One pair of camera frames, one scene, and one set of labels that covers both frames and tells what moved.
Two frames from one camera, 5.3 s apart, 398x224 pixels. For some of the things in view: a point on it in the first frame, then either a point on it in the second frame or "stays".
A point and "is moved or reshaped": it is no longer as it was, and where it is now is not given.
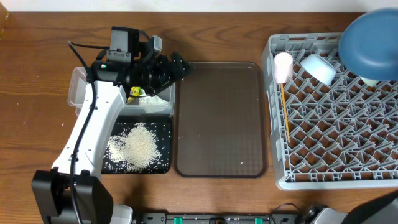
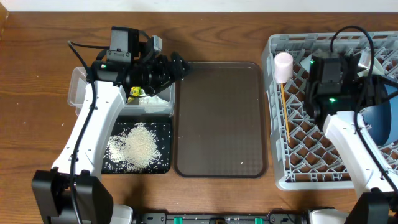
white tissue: [152, 104] stays
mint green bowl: [370, 83] is moved or reshaped
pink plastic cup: [283, 65] stays
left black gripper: [163, 79] stays
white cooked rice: [137, 148] stays
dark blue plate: [368, 46] to [382, 119]
